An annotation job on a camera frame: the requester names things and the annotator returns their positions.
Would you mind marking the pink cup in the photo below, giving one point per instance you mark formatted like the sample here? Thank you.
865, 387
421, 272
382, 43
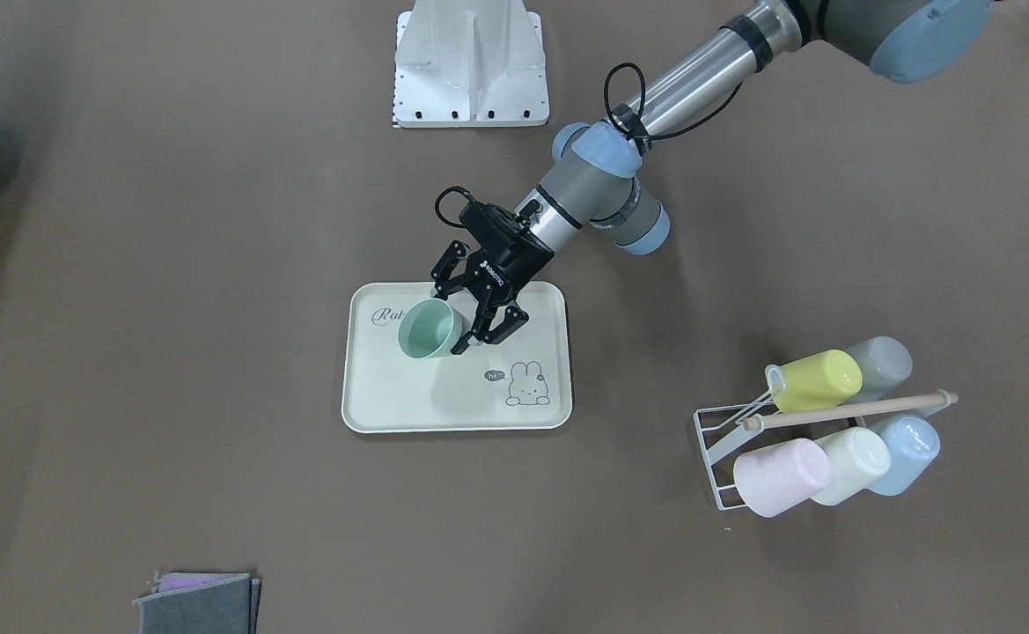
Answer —
772, 479

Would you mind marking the grey cup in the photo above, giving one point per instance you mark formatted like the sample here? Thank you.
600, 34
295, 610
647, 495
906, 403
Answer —
884, 363

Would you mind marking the yellow cup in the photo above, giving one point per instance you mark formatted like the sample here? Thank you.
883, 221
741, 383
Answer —
826, 379

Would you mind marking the cream rabbit tray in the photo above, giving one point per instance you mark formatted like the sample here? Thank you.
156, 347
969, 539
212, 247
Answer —
522, 383

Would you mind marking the light blue cup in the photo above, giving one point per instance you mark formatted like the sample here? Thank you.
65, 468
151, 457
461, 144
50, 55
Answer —
912, 444

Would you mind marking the white wire cup rack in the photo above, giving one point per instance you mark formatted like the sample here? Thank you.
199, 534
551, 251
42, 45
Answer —
725, 432

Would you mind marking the green cup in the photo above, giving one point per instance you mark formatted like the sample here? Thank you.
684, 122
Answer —
431, 329

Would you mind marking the grey folded cloth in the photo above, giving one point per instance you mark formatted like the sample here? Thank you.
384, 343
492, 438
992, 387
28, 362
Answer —
200, 602

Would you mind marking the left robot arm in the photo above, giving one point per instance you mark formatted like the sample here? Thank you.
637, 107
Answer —
594, 180

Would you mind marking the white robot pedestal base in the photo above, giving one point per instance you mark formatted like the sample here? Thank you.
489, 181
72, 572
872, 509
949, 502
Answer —
464, 64

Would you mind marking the cream white cup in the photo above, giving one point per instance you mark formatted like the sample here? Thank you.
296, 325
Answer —
858, 457

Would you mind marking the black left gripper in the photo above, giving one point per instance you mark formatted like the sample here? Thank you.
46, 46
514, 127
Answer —
514, 267

